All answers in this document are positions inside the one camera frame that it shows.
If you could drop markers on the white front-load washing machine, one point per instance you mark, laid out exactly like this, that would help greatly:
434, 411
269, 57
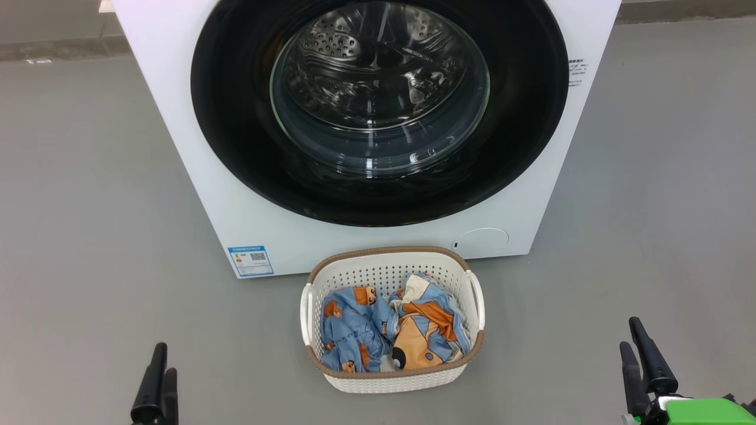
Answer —
177, 147

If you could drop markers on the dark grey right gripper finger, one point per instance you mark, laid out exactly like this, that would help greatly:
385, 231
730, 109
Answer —
652, 360
634, 383

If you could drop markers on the white basket with brown rim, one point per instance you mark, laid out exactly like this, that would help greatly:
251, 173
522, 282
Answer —
384, 268

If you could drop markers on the stainless steel washing machine drum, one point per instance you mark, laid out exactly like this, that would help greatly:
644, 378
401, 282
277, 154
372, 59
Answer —
354, 53

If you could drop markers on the round white filter cover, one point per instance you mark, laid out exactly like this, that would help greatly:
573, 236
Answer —
481, 243

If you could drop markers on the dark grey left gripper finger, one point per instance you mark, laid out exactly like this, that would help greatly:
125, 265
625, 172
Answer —
149, 395
171, 401

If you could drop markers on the blue garment with bear print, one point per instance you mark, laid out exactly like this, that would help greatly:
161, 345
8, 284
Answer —
354, 330

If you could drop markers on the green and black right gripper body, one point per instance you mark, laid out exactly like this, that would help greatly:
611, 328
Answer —
703, 413

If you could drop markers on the small printed text sticker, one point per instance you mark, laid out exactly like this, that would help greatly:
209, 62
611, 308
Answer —
576, 72

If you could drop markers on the blue energy label sticker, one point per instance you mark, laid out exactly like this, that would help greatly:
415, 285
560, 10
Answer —
251, 261

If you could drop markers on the black-rimmed glass washer door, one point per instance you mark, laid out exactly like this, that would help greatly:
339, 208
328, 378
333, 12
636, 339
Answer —
236, 147

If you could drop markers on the blue garment with orange dog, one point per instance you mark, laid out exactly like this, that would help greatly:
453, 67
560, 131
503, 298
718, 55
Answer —
428, 330

